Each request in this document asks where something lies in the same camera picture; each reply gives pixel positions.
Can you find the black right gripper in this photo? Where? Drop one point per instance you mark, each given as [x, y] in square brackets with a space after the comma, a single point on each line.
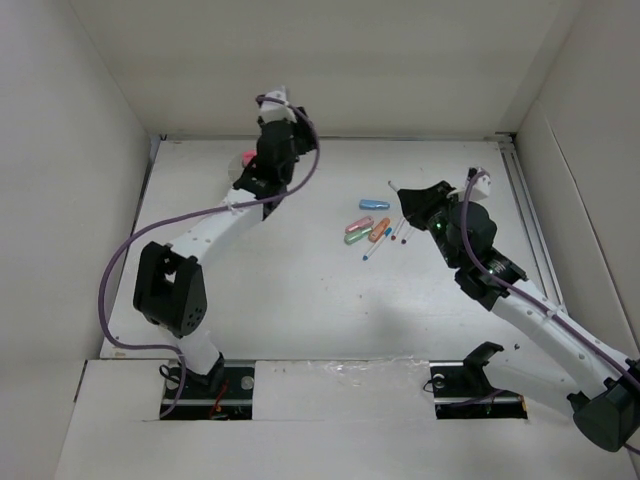
[418, 202]

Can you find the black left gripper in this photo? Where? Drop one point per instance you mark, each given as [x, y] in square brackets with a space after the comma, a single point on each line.
[304, 131]

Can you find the purple capped marker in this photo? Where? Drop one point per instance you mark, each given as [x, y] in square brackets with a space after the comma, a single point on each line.
[408, 236]

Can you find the pink glue bottle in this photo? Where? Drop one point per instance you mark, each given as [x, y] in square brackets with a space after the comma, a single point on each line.
[247, 157]

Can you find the blue capped marker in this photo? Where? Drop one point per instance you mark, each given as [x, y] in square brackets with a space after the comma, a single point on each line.
[368, 254]

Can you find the red capped marker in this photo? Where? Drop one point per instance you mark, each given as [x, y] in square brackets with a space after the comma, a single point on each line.
[396, 229]

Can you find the orange correction tape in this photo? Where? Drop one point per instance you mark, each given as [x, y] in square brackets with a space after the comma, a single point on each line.
[379, 229]

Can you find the pink correction tape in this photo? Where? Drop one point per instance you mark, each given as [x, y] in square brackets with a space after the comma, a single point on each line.
[359, 224]

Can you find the blue correction tape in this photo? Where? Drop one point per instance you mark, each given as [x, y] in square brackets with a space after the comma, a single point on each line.
[373, 205]

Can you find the green correction tape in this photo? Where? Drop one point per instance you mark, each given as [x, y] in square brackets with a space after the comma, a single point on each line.
[357, 235]

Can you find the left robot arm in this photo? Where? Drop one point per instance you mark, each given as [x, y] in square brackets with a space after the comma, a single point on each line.
[170, 290]

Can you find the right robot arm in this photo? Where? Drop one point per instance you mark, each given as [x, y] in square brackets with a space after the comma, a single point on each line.
[592, 383]

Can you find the white round divided container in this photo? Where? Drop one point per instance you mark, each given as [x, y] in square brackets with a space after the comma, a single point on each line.
[235, 169]

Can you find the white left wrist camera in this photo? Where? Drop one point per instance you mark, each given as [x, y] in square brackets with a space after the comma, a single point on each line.
[275, 107]

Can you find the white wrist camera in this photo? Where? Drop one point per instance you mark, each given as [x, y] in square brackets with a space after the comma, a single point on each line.
[477, 186]
[275, 107]

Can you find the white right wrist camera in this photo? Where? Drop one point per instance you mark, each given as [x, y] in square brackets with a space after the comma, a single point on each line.
[477, 186]

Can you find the aluminium side rail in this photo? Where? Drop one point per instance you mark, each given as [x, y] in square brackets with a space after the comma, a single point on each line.
[545, 272]

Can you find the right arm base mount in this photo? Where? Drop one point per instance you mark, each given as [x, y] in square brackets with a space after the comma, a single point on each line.
[461, 390]

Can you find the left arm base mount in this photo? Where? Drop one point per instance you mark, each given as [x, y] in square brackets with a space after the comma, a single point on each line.
[227, 395]

